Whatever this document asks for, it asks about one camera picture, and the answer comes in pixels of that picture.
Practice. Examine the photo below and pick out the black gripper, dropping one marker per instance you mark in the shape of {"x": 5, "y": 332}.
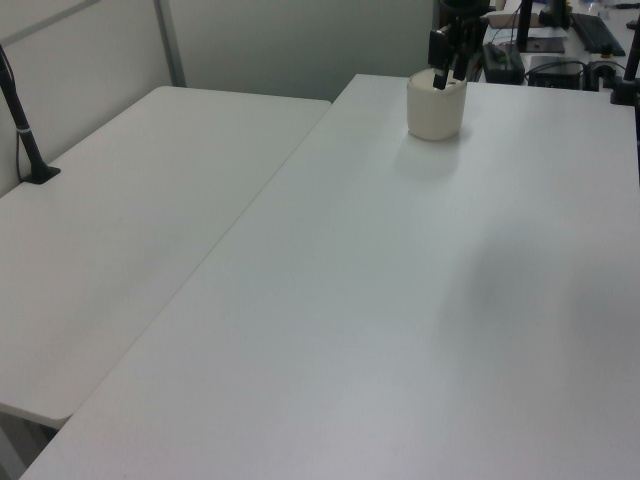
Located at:
{"x": 465, "y": 11}

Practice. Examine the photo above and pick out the white cylindrical cup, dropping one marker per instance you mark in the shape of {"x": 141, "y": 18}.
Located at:
{"x": 435, "y": 110}

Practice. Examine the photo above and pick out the black box with green parts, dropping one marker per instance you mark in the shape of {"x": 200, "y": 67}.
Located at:
{"x": 502, "y": 62}

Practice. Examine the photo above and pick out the black monitor stand pole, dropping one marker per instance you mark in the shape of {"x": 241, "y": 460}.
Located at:
{"x": 524, "y": 25}

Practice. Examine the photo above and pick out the black flat electronic device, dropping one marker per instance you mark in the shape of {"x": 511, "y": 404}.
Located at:
{"x": 552, "y": 70}

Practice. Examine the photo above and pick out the black keyboard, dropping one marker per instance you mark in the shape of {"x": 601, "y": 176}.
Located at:
{"x": 597, "y": 32}

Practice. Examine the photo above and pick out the white side table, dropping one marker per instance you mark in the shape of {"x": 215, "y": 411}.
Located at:
{"x": 125, "y": 210}

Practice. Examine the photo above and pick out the black clamped camera pole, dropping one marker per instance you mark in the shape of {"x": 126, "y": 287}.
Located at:
{"x": 629, "y": 75}

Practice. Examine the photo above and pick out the grey metal partition post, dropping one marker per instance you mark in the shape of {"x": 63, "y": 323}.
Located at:
{"x": 170, "y": 45}

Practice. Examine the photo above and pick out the black camera pole with base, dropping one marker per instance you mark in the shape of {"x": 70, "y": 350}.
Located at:
{"x": 22, "y": 130}

